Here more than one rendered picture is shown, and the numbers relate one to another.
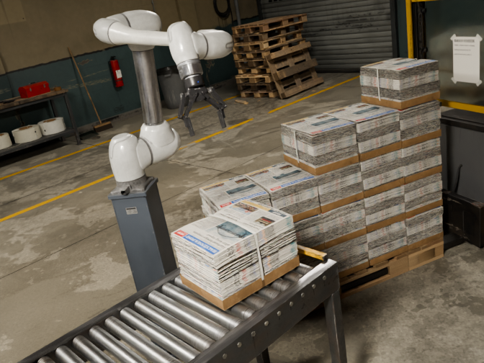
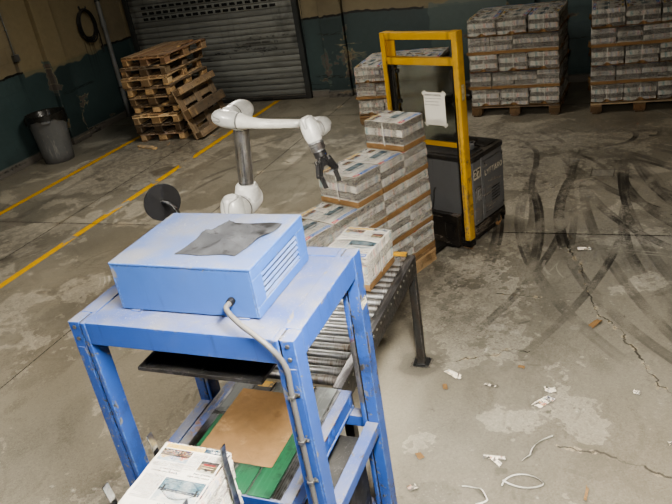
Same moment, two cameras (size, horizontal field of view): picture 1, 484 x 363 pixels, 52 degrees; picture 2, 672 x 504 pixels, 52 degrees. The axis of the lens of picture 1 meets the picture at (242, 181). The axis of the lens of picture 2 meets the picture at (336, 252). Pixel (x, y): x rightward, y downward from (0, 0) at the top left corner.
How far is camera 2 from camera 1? 2.53 m
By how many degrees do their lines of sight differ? 23
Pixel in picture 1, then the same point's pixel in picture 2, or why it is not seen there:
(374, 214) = (394, 232)
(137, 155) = (245, 209)
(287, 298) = (401, 278)
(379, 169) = (394, 198)
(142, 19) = (246, 107)
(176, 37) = (310, 126)
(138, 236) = not seen: hidden behind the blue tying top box
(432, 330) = (450, 304)
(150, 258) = not seen: hidden behind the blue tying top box
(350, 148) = (377, 185)
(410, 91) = (408, 138)
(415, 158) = (415, 186)
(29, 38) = not seen: outside the picture
